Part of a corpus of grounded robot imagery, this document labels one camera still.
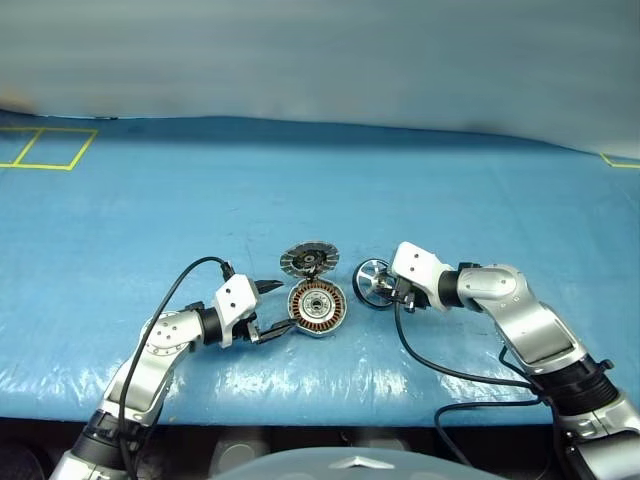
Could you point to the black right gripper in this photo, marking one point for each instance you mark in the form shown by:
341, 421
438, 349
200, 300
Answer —
414, 300

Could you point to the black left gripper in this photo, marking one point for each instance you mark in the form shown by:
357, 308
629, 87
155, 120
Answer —
247, 330

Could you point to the motor stator with copper windings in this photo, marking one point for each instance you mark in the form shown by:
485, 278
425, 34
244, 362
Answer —
317, 307

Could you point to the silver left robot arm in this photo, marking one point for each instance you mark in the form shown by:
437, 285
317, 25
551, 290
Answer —
155, 345

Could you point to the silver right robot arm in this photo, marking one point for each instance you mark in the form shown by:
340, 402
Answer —
535, 320

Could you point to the finned silver rotor disc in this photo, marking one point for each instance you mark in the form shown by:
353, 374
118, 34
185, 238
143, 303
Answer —
310, 257

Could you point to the blue plastic table cover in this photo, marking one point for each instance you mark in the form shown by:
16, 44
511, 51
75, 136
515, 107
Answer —
450, 210

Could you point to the grey robot torso with logo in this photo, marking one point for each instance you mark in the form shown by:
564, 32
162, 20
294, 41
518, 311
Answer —
325, 467

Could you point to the black rounded object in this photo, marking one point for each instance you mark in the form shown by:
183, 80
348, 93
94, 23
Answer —
20, 462

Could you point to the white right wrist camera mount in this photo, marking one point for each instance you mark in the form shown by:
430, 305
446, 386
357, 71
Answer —
415, 265

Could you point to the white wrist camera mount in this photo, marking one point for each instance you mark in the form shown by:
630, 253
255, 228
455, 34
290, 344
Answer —
235, 300
415, 265

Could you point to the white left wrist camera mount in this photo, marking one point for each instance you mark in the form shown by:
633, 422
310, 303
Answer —
235, 300

